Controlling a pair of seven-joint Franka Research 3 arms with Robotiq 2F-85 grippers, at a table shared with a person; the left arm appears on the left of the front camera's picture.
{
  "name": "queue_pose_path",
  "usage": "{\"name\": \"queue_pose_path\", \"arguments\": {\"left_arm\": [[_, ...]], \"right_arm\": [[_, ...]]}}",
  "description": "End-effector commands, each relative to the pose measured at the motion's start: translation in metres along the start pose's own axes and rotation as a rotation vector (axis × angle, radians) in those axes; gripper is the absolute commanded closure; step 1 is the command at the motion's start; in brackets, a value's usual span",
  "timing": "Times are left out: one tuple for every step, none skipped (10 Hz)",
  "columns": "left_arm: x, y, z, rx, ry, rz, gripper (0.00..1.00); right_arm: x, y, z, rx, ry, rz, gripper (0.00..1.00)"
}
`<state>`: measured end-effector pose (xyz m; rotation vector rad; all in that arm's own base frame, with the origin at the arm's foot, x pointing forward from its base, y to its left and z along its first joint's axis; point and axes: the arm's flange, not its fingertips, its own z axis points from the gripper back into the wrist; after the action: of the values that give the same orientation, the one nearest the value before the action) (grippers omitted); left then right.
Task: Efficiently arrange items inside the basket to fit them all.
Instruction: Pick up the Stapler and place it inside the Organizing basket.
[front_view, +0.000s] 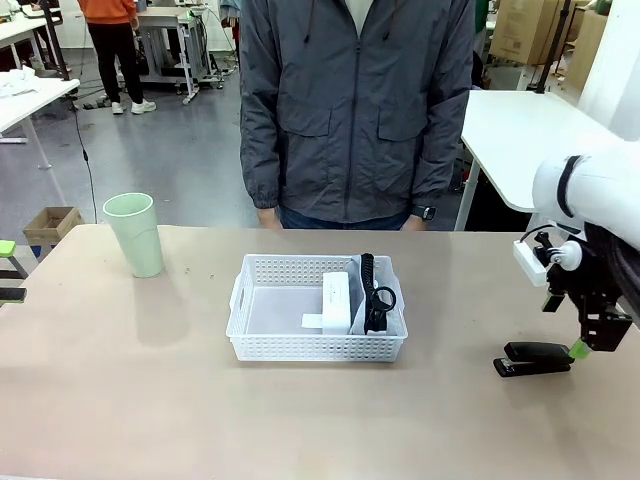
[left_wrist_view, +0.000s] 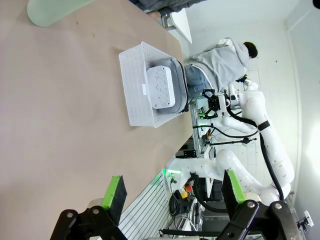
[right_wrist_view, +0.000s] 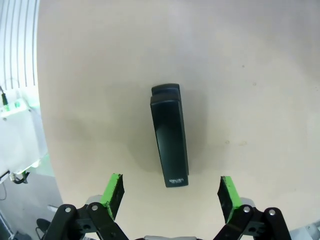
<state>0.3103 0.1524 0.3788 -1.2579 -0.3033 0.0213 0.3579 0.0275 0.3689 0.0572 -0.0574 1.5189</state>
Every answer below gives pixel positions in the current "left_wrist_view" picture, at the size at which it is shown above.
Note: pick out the pale green cup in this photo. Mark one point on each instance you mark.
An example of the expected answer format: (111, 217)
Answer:
(50, 12)

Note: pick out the white perforated plastic basket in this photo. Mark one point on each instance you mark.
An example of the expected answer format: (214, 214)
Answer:
(135, 87)

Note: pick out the red yellow emergency stop button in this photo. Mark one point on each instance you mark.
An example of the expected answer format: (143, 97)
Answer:
(188, 188)

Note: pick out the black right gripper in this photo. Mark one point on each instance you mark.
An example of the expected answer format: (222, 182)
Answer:
(217, 103)

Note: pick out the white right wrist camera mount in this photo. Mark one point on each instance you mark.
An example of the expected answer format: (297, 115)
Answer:
(233, 96)

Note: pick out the small white wall bracket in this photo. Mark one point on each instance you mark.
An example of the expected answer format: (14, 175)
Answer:
(307, 220)

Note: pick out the black boom rod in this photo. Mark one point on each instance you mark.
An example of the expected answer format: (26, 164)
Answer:
(232, 142)

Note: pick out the person in light gray hoodie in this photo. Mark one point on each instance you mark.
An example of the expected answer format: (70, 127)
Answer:
(220, 65)

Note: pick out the white power strip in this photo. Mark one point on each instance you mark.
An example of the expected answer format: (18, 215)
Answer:
(162, 87)

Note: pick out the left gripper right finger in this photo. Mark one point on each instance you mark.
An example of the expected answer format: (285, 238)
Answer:
(230, 197)

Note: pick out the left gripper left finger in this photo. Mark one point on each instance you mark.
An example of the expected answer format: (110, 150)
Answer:
(117, 200)

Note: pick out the person in dark gray jacket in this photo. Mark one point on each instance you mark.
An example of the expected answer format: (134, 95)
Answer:
(175, 5)

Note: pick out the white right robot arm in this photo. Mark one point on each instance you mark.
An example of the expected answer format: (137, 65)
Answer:
(275, 160)

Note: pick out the person's right hand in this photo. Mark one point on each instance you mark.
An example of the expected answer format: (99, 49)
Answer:
(155, 14)

